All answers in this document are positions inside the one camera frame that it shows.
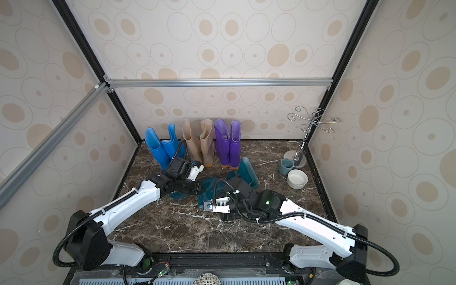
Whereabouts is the blue rain boot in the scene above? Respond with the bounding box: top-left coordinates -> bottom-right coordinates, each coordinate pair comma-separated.
162,123 -> 186,159
145,128 -> 171,170

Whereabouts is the dark green rain boot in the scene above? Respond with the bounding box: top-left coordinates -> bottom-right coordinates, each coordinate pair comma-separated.
169,178 -> 217,208
198,156 -> 261,210

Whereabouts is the beige rain boot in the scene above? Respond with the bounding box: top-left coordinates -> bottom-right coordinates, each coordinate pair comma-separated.
199,119 -> 215,167
182,119 -> 203,163

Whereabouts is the purple rain boot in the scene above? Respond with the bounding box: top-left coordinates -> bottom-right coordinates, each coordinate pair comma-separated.
214,119 -> 230,167
229,121 -> 242,169

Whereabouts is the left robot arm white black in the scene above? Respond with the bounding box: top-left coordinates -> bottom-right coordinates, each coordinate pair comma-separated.
52,156 -> 204,273

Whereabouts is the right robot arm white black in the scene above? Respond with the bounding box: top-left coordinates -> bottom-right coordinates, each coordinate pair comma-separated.
203,176 -> 400,283

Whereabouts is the grey-green ceramic mug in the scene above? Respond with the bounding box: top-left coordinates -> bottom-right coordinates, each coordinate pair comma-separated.
279,159 -> 294,175

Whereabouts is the white ceramic bowl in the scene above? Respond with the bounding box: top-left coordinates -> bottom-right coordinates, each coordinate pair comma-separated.
287,169 -> 308,190

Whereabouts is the metal cup tree stand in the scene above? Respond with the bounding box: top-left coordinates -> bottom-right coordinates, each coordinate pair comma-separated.
287,106 -> 342,169

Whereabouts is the left diagonal aluminium bar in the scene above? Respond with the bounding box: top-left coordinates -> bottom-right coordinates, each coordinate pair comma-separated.
1,83 -> 108,208

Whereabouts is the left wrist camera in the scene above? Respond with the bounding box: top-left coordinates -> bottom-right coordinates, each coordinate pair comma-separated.
187,165 -> 204,181

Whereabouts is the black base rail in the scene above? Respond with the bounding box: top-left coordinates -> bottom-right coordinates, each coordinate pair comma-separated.
64,252 -> 348,285

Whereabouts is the horizontal aluminium frame bar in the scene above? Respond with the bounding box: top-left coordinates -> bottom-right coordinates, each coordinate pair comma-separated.
107,77 -> 333,88

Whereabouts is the left black frame post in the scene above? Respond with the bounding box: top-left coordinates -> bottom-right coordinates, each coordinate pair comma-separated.
51,0 -> 143,145

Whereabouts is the black frame post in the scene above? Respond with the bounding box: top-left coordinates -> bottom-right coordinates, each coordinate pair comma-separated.
51,0 -> 143,145
305,0 -> 379,146

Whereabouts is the right black frame post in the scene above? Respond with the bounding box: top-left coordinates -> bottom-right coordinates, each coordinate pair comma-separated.
305,0 -> 379,146

